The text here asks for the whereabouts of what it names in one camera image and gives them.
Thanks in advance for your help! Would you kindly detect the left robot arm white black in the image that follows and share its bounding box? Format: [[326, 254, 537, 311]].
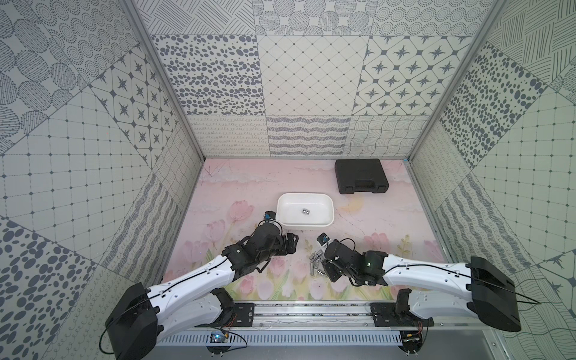
[[101, 220, 299, 359]]

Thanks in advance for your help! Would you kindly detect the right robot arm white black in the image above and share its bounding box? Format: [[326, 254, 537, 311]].
[[317, 235, 521, 332]]

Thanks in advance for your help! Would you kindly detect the white plastic storage box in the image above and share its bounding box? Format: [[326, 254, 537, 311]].
[[276, 193, 335, 229]]

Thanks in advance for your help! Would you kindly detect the black plastic tool case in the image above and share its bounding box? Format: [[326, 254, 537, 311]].
[[334, 159, 389, 194]]

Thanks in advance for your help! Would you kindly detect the right circuit board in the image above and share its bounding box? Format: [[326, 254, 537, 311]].
[[400, 331, 422, 346]]

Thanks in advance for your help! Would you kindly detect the circuit board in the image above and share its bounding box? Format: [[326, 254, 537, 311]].
[[400, 331, 422, 346], [209, 331, 228, 344]]

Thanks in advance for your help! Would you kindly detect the left circuit board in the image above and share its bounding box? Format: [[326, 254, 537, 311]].
[[209, 331, 228, 344]]

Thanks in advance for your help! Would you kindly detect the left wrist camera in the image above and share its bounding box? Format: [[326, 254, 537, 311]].
[[264, 211, 276, 222]]

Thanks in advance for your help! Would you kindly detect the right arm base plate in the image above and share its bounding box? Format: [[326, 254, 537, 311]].
[[370, 302, 434, 328]]

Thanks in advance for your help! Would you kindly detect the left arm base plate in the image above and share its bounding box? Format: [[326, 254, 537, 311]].
[[214, 302, 255, 328]]

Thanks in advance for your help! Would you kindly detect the aluminium rail frame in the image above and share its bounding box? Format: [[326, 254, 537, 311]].
[[157, 295, 488, 336]]

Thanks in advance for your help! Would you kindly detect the white vented cable duct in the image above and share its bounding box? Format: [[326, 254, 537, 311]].
[[159, 329, 402, 347]]

